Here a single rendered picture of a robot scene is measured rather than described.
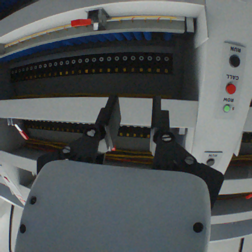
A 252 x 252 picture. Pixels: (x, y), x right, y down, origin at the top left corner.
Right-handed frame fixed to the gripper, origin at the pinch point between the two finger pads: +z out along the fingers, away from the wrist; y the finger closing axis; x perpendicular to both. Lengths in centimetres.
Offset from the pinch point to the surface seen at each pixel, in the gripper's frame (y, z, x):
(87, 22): -6.6, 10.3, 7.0
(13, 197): -77, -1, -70
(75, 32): -12.5, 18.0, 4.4
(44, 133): -41, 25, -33
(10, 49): -31.3, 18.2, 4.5
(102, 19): -6.1, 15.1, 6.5
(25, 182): -51, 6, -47
